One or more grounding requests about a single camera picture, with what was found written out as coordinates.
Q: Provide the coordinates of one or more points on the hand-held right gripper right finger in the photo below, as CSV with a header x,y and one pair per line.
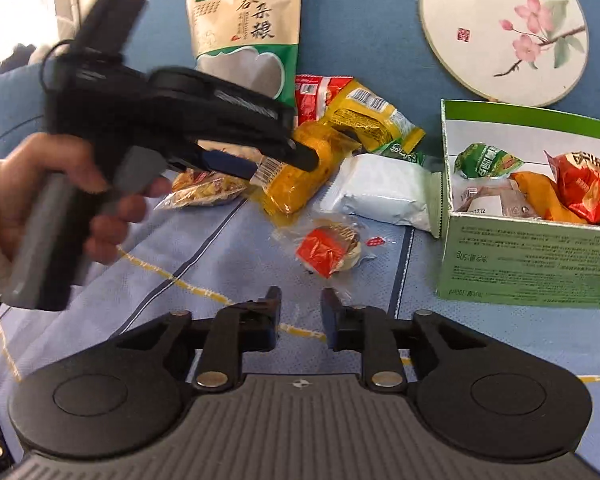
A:
x,y
330,306

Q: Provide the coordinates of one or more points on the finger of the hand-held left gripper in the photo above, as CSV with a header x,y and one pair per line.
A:
x,y
300,156
225,164

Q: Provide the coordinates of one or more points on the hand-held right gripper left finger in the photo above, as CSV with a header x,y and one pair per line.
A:
x,y
275,306

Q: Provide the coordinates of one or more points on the orange-yellow corn packet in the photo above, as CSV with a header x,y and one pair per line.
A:
x,y
300,185

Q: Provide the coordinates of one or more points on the clear cookie packet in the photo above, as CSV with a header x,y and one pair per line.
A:
x,y
205,192

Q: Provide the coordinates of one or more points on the clear packet with red insert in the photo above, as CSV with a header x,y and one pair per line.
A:
x,y
325,250

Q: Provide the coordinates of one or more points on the yellow snack packet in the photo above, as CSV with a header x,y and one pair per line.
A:
x,y
370,115

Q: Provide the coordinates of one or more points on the green pea packet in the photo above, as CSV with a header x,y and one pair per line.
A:
x,y
485,160

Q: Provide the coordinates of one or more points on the brown nut packet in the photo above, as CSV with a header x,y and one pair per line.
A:
x,y
485,200

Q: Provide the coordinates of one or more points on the green cardboard box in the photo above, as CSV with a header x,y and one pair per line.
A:
x,y
520,260

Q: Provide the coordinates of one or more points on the plain orange packet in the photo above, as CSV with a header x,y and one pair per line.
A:
x,y
540,195

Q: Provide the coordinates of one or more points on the red biscuit packet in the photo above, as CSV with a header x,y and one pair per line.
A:
x,y
590,185

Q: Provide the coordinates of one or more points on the person's left hand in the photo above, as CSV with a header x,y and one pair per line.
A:
x,y
30,180

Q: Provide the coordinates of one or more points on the red snack packet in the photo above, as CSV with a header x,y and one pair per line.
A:
x,y
320,97

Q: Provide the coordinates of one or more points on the white snack packet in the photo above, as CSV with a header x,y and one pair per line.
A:
x,y
380,190

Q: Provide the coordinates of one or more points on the blue checked sheet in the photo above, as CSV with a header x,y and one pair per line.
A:
x,y
180,250

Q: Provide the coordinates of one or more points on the small green snack packet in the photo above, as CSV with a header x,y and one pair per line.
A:
x,y
405,152

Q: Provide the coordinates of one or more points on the blue pillow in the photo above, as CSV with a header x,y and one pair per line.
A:
x,y
5,110

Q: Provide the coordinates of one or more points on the large kraft grain pouch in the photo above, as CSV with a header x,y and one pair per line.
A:
x,y
245,20

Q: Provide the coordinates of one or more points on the round floral fan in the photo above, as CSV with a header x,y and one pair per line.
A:
x,y
480,35

